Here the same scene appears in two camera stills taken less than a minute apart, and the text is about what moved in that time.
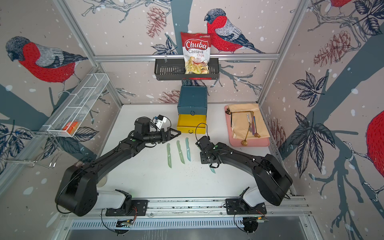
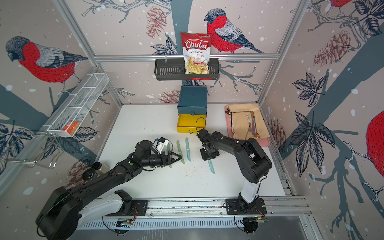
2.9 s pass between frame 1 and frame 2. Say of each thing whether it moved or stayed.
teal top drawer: stayed
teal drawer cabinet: stayed
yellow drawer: stayed
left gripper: moved
